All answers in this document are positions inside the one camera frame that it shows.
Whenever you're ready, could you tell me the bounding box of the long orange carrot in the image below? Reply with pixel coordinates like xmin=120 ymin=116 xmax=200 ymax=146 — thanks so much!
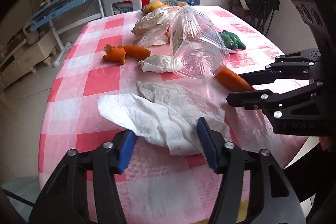
xmin=215 ymin=66 xmax=256 ymax=92

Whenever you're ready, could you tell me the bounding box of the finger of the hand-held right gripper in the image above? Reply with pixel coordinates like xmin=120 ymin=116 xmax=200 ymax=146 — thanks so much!
xmin=226 ymin=81 xmax=325 ymax=120
xmin=238 ymin=48 xmax=322 ymax=86

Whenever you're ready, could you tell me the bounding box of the white plastic bag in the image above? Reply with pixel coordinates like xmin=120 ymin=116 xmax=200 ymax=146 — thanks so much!
xmin=132 ymin=8 xmax=181 ymax=47

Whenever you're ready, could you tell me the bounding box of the crumpled white tissue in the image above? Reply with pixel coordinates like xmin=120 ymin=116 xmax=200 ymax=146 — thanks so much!
xmin=138 ymin=55 xmax=175 ymax=74

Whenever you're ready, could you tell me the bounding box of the grey armchair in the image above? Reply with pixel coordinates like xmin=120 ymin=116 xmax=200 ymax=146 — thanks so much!
xmin=0 ymin=177 xmax=40 ymax=224

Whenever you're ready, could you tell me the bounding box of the chewed orange carrot piece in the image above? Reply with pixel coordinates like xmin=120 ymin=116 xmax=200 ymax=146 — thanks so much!
xmin=102 ymin=45 xmax=127 ymax=65

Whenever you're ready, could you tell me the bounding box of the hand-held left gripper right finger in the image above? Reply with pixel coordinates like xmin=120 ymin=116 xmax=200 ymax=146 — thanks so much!
xmin=197 ymin=117 xmax=307 ymax=224

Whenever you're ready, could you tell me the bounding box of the green knitted toy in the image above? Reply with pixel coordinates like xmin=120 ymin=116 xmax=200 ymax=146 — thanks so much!
xmin=220 ymin=30 xmax=247 ymax=51

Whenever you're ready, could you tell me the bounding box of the pink checked tablecloth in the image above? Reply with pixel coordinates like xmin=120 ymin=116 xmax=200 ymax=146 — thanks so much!
xmin=38 ymin=6 xmax=309 ymax=222

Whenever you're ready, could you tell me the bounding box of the flat white paper towel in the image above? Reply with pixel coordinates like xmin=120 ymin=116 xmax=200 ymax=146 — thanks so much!
xmin=136 ymin=81 xmax=233 ymax=140

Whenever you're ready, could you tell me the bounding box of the large white paper towel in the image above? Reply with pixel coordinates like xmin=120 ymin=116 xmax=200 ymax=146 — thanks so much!
xmin=97 ymin=93 xmax=210 ymax=156

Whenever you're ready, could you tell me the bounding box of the clear plastic bottle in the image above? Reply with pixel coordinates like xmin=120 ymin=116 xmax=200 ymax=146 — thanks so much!
xmin=169 ymin=6 xmax=231 ymax=81

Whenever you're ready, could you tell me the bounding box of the cream TV cabinet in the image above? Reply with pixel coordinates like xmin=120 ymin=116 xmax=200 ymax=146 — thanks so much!
xmin=0 ymin=30 xmax=57 ymax=90

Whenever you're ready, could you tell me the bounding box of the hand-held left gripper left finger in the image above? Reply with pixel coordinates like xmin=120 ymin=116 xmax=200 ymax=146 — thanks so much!
xmin=28 ymin=130 xmax=137 ymax=224

